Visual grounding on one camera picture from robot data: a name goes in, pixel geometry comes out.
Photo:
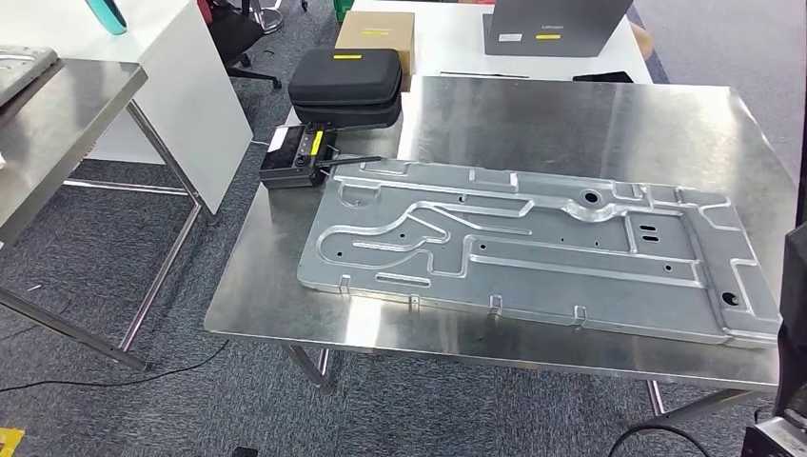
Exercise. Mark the black plastic car part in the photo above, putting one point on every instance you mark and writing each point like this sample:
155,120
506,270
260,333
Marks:
794,303

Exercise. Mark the stainless steel workbench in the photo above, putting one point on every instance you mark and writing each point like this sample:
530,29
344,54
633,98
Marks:
265,303

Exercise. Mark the black tool with yellow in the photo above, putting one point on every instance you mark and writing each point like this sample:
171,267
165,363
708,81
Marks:
290,158

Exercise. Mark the stamped sheet metal panel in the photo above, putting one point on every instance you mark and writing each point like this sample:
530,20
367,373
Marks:
536,284
19,69

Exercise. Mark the black zip case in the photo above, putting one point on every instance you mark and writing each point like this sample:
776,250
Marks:
343,79

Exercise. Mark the white table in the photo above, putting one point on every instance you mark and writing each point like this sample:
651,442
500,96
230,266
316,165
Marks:
447,44

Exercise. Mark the brown cardboard box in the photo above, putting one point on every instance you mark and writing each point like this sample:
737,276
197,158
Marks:
375,28

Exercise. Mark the green box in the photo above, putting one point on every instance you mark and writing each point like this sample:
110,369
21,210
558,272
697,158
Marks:
342,9

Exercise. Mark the chrome chair base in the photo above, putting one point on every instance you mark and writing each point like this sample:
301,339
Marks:
270,19

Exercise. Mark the white board panel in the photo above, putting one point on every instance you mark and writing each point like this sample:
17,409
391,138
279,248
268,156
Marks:
189,94

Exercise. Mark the grey laptop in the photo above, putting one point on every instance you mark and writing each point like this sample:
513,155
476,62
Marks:
555,25

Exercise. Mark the black office chair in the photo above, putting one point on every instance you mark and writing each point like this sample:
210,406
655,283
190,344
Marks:
233,35

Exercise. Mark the stainless steel side table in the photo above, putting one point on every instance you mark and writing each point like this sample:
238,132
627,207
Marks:
57,126

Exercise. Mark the yellow floor tape square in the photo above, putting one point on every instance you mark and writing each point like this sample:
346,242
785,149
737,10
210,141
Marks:
9,441

